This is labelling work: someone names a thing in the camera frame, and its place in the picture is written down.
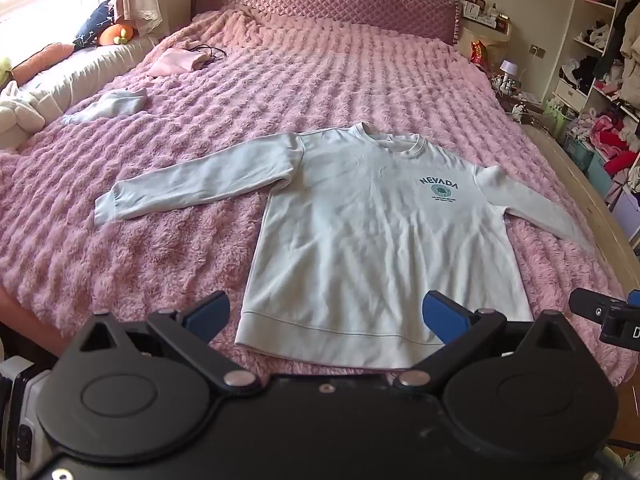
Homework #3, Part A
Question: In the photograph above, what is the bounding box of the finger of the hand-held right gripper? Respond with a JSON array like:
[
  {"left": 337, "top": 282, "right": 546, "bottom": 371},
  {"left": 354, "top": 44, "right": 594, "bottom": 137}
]
[{"left": 568, "top": 287, "right": 640, "bottom": 322}]

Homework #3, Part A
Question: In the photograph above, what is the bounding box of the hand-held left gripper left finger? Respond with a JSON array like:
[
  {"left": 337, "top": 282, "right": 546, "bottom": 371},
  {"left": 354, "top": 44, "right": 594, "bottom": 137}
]
[{"left": 59, "top": 290, "right": 263, "bottom": 393}]

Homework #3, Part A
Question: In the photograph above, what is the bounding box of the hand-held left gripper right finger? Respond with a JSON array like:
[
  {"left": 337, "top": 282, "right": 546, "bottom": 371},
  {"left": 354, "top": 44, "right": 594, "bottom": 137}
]
[{"left": 392, "top": 290, "right": 585, "bottom": 393}]

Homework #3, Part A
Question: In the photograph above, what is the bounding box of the white printed sweatshirt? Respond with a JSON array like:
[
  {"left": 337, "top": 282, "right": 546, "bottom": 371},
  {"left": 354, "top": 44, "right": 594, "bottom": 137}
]
[{"left": 94, "top": 121, "right": 601, "bottom": 371}]

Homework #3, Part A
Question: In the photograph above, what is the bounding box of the pile of clothes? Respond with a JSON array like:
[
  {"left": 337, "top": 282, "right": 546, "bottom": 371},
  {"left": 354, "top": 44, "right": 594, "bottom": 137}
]
[{"left": 560, "top": 0, "right": 640, "bottom": 201}]

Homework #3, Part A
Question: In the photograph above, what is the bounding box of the pink fluffy blanket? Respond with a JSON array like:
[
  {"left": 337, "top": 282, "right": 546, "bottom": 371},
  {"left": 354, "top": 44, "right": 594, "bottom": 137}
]
[{"left": 0, "top": 2, "right": 638, "bottom": 388}]

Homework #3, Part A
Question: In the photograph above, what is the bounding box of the teal storage box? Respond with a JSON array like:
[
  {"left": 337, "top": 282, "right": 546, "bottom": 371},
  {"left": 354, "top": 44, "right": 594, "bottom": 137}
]
[{"left": 564, "top": 132, "right": 608, "bottom": 183}]

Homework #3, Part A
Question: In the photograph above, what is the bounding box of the green plastic bin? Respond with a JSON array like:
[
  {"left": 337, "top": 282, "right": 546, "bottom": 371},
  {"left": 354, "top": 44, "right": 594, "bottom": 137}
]
[{"left": 544, "top": 99, "right": 577, "bottom": 137}]

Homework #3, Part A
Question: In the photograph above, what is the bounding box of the light blue small garment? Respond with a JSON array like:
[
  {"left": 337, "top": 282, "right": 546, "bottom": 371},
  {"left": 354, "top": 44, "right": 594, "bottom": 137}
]
[{"left": 61, "top": 87, "right": 149, "bottom": 126}]

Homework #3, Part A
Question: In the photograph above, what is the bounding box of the small white lamp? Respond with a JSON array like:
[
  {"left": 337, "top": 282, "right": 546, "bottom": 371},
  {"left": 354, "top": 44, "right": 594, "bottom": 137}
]
[{"left": 499, "top": 60, "right": 520, "bottom": 92}]

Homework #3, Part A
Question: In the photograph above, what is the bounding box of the pink fabric pouch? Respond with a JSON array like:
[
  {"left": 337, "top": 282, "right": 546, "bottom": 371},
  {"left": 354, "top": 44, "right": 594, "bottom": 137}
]
[{"left": 146, "top": 48, "right": 214, "bottom": 78}]

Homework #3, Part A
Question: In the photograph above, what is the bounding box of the grey window seat cushion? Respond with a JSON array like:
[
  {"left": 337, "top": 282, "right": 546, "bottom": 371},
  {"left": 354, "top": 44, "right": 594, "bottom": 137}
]
[{"left": 15, "top": 35, "right": 158, "bottom": 121}]

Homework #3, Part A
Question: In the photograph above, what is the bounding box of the white plush toy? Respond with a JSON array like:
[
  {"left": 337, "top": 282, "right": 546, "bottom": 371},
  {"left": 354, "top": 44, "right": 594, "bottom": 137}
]
[{"left": 0, "top": 81, "right": 47, "bottom": 151}]

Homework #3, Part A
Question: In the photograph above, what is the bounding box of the white open shelf unit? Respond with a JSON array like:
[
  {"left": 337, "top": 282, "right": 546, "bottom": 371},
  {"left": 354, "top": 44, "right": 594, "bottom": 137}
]
[{"left": 552, "top": 0, "right": 640, "bottom": 211}]

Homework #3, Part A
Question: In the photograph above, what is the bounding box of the beige bedside shelf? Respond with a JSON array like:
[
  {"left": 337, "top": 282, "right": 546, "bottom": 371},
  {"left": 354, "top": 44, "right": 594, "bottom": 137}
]
[{"left": 456, "top": 2, "right": 517, "bottom": 73}]

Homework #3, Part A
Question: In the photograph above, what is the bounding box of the orange plush toy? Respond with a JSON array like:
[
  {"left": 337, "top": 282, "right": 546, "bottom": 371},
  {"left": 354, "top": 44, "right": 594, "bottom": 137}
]
[{"left": 97, "top": 22, "right": 136, "bottom": 47}]

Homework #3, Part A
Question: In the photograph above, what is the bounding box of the pink plush toy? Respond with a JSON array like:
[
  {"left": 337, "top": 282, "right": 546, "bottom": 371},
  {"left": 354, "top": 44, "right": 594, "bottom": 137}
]
[{"left": 11, "top": 42, "right": 76, "bottom": 85}]

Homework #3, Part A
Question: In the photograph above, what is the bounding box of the navy patterned pillow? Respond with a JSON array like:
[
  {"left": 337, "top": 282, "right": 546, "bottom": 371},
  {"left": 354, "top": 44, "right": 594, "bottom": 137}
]
[{"left": 72, "top": 0, "right": 117, "bottom": 52}]

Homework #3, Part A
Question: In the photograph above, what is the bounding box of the wooden bed frame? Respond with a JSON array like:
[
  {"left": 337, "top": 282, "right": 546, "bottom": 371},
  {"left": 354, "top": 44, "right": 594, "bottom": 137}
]
[{"left": 520, "top": 122, "right": 640, "bottom": 261}]

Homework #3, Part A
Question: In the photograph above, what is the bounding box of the black cable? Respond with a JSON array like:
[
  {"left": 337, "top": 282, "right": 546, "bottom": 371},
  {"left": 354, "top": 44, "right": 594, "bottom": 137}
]
[{"left": 186, "top": 45, "right": 228, "bottom": 65}]

